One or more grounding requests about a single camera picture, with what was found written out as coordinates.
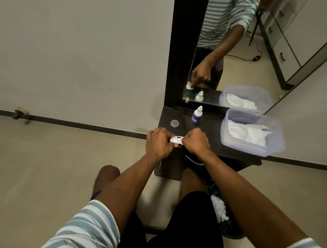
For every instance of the person's left hand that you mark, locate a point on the person's left hand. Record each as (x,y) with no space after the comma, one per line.
(157,145)

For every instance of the person's right hand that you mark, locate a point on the person's right hand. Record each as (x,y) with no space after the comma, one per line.
(198,143)

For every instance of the person's right thumb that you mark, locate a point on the person's right thumb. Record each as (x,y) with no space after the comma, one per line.
(183,143)

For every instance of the person's left thumb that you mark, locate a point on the person's left thumb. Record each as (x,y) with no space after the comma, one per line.
(173,146)

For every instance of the white contact lens case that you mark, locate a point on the white contact lens case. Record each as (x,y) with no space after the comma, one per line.
(176,139)

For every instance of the person's right forearm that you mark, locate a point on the person's right forearm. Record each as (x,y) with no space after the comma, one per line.
(250,199)

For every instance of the person's left forearm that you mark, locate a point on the person's left forearm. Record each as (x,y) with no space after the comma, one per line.
(127,189)

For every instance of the clear round plastic cap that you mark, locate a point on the clear round plastic cap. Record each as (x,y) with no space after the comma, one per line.
(175,123)

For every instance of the white dropper bottle blue label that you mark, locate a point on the white dropper bottle blue label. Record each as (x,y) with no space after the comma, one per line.
(196,116)

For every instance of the dark wooden dressing table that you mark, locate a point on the dark wooden dressing table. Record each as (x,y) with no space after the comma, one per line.
(217,150)

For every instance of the person's right leg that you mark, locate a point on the person's right leg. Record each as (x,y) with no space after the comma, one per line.
(193,184)

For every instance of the person's leg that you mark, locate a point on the person's leg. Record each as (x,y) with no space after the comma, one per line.
(106,178)
(193,184)

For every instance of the white tissue paper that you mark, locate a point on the white tissue paper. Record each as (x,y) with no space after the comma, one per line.
(247,132)

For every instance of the crumpled white tissue waste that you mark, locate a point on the crumpled white tissue waste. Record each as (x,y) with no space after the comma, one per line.
(219,208)

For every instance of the person's left leg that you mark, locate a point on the person's left leg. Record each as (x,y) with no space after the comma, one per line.
(106,178)

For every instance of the black shorts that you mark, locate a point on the black shorts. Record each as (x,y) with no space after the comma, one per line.
(189,224)

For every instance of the clear plastic storage container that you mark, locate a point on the clear plastic storage container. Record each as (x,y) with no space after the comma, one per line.
(273,138)

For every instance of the bin with black bag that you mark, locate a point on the bin with black bag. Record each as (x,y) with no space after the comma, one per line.
(230,227)

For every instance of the striped white blue shirt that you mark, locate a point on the striped white blue shirt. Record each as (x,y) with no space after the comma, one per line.
(86,227)

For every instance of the dark framed wall mirror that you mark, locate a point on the dark framed wall mirror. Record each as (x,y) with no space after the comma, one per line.
(184,51)

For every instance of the wall door stopper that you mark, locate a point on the wall door stopper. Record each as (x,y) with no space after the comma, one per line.
(21,115)

